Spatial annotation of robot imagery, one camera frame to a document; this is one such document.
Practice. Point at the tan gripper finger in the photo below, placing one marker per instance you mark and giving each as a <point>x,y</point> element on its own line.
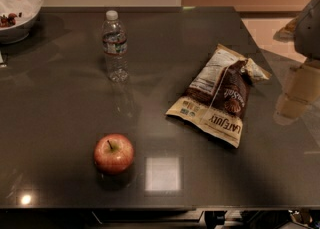
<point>288,110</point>

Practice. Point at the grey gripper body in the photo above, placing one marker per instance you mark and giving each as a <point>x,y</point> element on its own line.
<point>308,29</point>

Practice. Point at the brown chip bag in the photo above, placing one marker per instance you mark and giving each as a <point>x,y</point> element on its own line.
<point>216,100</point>

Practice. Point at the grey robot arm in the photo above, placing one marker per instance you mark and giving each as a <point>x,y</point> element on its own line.
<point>306,35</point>

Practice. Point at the clear plastic water bottle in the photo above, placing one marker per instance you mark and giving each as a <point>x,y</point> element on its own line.
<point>115,45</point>

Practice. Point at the red apple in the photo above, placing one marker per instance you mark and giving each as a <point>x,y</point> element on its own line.
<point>113,154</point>

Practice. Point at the white bowl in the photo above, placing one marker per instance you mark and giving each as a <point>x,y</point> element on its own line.
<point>29,9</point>

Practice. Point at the red snacks in bowl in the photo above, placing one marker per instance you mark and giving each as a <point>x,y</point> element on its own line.
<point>9,20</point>

